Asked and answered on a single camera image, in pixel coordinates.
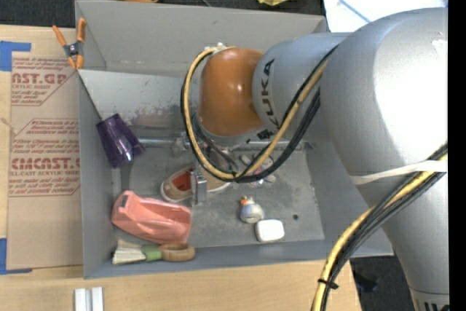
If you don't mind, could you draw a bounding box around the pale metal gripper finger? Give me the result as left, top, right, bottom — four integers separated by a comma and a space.
170, 132, 191, 158
189, 168, 209, 207

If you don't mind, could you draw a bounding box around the beige and orange toy shoe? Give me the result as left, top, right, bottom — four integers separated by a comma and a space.
159, 165, 232, 204

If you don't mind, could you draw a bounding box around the grey metal bin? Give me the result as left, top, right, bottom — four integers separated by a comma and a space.
74, 0, 396, 280

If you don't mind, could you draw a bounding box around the small silver and orange toy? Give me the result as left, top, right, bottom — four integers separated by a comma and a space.
239, 195, 265, 224

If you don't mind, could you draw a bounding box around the purple plastic cup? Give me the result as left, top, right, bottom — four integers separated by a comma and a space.
95, 113, 146, 170

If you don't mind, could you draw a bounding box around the white rounded block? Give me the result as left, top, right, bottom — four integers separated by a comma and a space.
254, 218, 286, 243

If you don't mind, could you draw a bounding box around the brown cardboard board, red print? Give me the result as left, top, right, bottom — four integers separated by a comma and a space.
0, 24, 85, 275

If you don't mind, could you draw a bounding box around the wooden ring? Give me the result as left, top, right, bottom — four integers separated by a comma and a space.
158, 242, 197, 263

